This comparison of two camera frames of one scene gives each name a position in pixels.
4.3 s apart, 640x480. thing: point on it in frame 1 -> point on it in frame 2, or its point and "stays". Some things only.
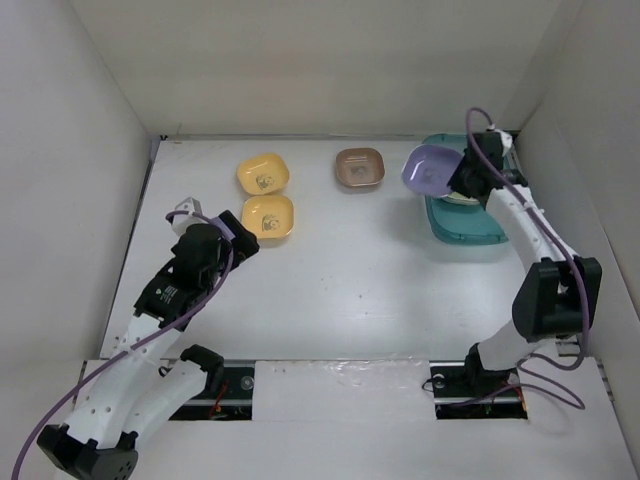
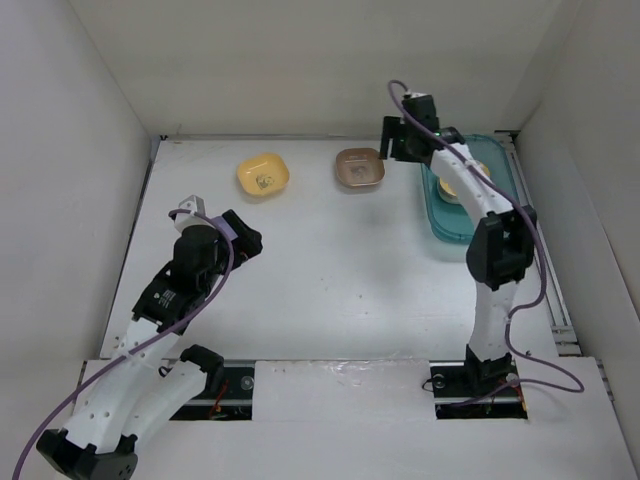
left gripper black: [244, 242] stays
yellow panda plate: [263, 174] stays
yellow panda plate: [268, 216] -> [448, 194]
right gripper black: [454, 181] -> [395, 126]
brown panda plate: [359, 167] stays
